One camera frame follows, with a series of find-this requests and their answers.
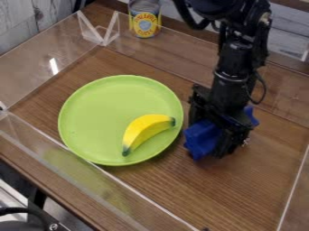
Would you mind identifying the yellow labelled tin can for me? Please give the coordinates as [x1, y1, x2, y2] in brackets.
[128, 0, 161, 39]

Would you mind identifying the clear acrylic front wall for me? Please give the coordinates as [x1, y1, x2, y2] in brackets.
[0, 111, 198, 231]

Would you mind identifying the green plate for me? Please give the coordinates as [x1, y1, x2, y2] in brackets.
[57, 75, 183, 166]

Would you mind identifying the yellow toy banana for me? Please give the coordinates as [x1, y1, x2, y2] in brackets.
[121, 114, 176, 157]

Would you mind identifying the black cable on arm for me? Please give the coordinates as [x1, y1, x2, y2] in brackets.
[244, 70, 267, 106]

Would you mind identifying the blue plastic block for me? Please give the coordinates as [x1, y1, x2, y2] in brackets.
[183, 106, 259, 161]

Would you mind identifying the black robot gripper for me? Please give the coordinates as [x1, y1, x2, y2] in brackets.
[188, 70, 252, 159]

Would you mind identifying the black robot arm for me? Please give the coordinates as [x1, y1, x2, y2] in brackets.
[184, 0, 271, 160]

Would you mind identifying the black metal stand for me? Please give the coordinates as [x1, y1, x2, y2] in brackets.
[0, 186, 70, 231]

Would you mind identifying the clear acrylic corner bracket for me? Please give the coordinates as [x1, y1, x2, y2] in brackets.
[76, 11, 119, 47]

